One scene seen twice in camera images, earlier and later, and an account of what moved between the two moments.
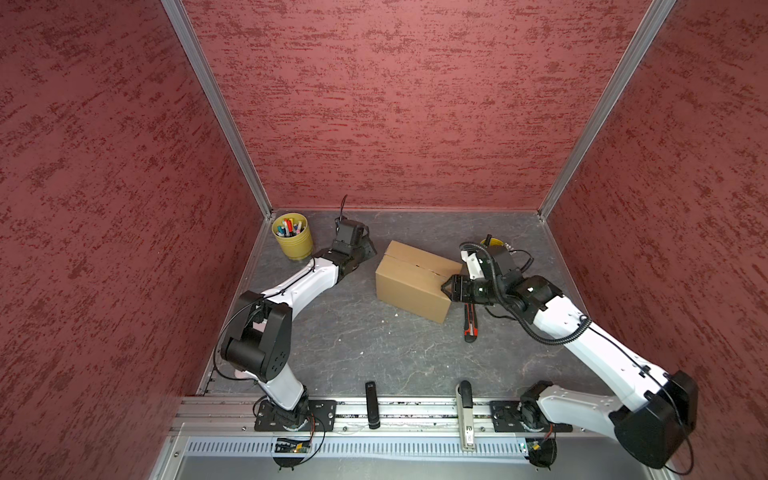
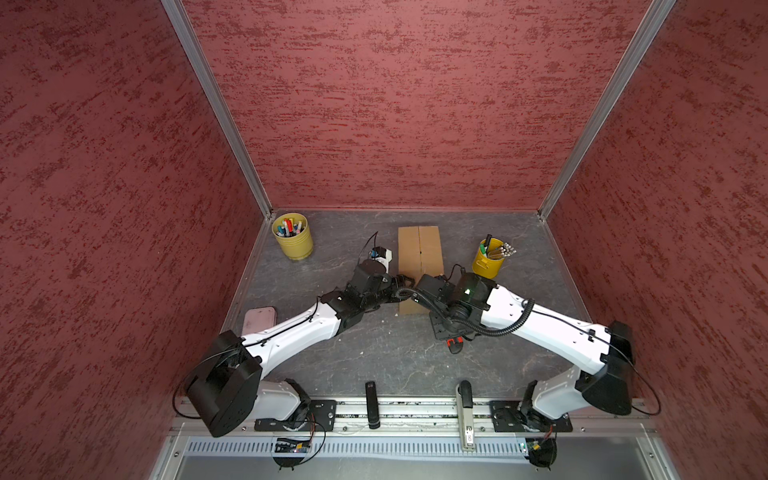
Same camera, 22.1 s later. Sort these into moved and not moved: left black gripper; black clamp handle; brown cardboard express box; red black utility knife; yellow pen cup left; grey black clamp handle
Moved: brown cardboard express box; left black gripper; red black utility knife
Not moved: black clamp handle; yellow pen cup left; grey black clamp handle
